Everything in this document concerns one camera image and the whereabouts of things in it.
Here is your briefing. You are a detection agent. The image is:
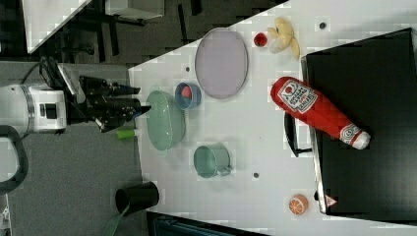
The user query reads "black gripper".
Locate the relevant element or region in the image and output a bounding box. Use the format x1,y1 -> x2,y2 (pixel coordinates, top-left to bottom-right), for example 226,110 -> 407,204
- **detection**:
39,57 -> 151,133

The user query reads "red ketchup bottle plush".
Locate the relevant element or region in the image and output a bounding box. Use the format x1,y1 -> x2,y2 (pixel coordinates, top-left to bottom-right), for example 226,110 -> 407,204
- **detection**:
270,77 -> 371,149

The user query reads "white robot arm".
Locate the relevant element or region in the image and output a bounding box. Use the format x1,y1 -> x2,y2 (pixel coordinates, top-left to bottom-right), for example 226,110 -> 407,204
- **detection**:
1,57 -> 151,136

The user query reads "black toaster oven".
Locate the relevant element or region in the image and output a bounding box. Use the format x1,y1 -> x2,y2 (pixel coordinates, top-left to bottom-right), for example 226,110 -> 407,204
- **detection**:
283,27 -> 417,226

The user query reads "green marker tube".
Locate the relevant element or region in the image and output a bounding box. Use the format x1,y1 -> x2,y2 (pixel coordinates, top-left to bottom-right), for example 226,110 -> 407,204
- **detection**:
116,129 -> 140,140

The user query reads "green perforated colander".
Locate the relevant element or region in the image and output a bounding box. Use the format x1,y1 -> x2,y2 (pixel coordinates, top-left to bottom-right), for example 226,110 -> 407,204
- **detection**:
147,90 -> 186,151

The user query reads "blue small bowl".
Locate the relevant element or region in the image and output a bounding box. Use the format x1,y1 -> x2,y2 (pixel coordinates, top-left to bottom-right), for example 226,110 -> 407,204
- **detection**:
175,83 -> 202,110

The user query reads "red strawberry toy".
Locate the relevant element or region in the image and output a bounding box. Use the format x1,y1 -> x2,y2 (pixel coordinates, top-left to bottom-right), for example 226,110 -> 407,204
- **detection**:
181,86 -> 192,98

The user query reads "black cylinder cup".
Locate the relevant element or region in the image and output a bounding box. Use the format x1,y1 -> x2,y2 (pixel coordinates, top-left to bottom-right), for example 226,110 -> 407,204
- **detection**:
115,182 -> 159,215

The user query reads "lilac round plate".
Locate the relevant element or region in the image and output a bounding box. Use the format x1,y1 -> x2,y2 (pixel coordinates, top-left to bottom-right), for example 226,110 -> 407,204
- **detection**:
195,28 -> 248,99

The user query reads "green mug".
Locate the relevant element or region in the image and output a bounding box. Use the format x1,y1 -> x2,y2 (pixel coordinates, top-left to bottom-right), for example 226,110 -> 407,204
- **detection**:
193,143 -> 232,179

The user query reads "white side table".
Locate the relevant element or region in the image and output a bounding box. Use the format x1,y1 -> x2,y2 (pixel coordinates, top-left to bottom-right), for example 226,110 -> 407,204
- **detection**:
22,0 -> 92,54

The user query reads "black curved stand base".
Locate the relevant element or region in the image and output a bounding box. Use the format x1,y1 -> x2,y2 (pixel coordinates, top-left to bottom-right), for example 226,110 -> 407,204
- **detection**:
0,125 -> 29,195

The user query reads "small red fruit toy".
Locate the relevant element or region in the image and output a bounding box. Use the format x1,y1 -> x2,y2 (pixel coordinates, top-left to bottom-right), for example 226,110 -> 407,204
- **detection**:
254,32 -> 268,47

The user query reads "yellow peeled banana toy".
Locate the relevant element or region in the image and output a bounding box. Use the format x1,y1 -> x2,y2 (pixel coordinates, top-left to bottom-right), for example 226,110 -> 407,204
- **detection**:
267,18 -> 300,60

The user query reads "orange slice toy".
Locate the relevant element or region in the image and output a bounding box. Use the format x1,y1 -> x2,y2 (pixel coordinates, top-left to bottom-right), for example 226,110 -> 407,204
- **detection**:
288,194 -> 309,215

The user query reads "blue metal frame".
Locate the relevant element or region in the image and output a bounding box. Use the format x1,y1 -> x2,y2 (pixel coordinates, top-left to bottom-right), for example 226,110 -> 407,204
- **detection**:
147,211 -> 268,236

